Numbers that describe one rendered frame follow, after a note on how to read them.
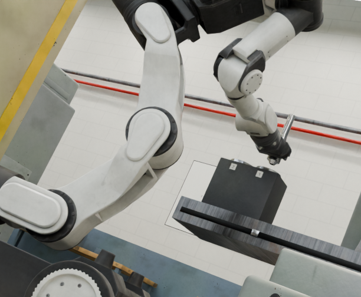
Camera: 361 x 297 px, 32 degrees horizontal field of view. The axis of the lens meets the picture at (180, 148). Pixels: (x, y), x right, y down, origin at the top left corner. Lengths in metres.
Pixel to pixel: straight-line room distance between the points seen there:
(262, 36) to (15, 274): 0.89
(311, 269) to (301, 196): 5.10
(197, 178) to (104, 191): 5.67
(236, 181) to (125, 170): 0.56
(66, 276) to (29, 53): 1.69
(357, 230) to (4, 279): 1.33
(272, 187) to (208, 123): 5.58
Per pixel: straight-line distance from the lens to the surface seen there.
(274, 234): 1.93
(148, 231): 7.39
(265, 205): 2.07
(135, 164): 1.66
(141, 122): 1.69
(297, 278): 1.72
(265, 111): 1.91
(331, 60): 7.50
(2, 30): 2.86
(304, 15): 1.82
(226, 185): 2.13
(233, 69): 1.75
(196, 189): 7.30
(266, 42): 1.76
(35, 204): 1.70
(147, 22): 1.83
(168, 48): 1.79
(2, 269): 1.55
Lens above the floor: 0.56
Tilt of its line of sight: 14 degrees up
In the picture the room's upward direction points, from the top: 25 degrees clockwise
